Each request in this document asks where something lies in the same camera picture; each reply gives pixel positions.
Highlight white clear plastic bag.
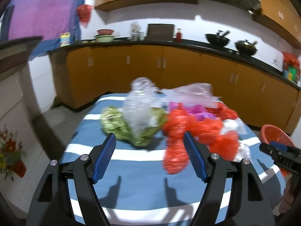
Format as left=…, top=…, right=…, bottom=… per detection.
left=220, top=118, right=251, bottom=162

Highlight red plastic bag front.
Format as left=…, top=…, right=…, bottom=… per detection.
left=162, top=103, right=240, bottom=175

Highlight red plastic bag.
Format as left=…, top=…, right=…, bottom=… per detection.
left=162, top=103, right=240, bottom=175
left=77, top=4, right=93, bottom=28
left=207, top=102, right=238, bottom=121

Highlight red lined trash basket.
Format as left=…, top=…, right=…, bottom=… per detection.
left=259, top=124, right=298, bottom=176

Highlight flower decorated white cabinet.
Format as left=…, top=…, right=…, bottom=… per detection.
left=1, top=36, right=64, bottom=219

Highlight red plastic bag rear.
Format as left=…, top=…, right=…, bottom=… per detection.
left=207, top=102, right=238, bottom=121

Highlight red bag with groceries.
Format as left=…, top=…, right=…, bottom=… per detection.
left=282, top=52, right=300, bottom=84

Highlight magenta purple plastic bag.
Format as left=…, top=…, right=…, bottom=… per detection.
left=168, top=102, right=216, bottom=121

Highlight green plastic bag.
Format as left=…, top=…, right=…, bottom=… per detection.
left=100, top=106, right=167, bottom=148

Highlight pinkish bubble wrap sheet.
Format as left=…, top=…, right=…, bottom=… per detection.
left=161, top=83, right=219, bottom=108

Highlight black wok right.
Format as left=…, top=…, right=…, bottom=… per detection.
left=235, top=39, right=258, bottom=56

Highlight black wok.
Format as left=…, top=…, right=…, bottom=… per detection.
left=205, top=30, right=230, bottom=47
left=235, top=39, right=258, bottom=56

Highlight clear bubble wrap bag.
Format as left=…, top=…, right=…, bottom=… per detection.
left=122, top=77, right=159, bottom=138

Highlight black wok left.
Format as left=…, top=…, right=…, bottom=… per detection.
left=205, top=30, right=230, bottom=47

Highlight wooden lower cabinets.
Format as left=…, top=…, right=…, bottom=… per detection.
left=49, top=44, right=300, bottom=134

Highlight wooden upper cabinet right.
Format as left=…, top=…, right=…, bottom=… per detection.
left=252, top=0, right=300, bottom=49

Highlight red bottle on counter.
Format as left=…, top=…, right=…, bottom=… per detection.
left=176, top=28, right=182, bottom=42

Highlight yellow detergent jug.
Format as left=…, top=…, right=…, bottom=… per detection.
left=60, top=32, right=71, bottom=47

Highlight green and red basins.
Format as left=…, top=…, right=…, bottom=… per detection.
left=94, top=29, right=114, bottom=43

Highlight dark cutting board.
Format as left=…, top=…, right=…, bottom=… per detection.
left=145, top=24, right=175, bottom=42

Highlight glass jar with bag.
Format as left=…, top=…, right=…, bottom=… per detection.
left=130, top=22, right=144, bottom=41

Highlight purple blue curtain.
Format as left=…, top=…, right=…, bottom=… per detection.
left=1, top=0, right=85, bottom=59

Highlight hanging red plastic bag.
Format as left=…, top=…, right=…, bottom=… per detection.
left=77, top=4, right=93, bottom=28

